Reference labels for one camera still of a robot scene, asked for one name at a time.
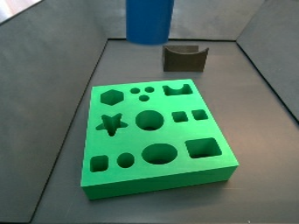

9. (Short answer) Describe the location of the black curved fixture stand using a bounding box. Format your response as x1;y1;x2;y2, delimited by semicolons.
163;45;210;72

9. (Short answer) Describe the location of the green foam shape-sorter block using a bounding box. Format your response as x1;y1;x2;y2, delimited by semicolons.
81;80;240;200

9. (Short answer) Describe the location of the blue oval cylinder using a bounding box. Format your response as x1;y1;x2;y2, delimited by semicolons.
126;0;174;45

